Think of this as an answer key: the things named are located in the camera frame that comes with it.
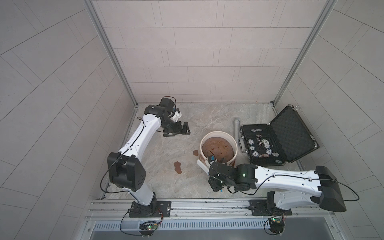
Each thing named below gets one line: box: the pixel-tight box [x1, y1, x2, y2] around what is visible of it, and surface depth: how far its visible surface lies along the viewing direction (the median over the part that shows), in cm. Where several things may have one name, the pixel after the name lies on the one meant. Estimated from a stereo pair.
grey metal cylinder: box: [233, 117, 241, 146], surface depth 101 cm
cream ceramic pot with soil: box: [199, 130, 238, 168], surface depth 82 cm
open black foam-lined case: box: [239, 104, 320, 166], surface depth 89 cm
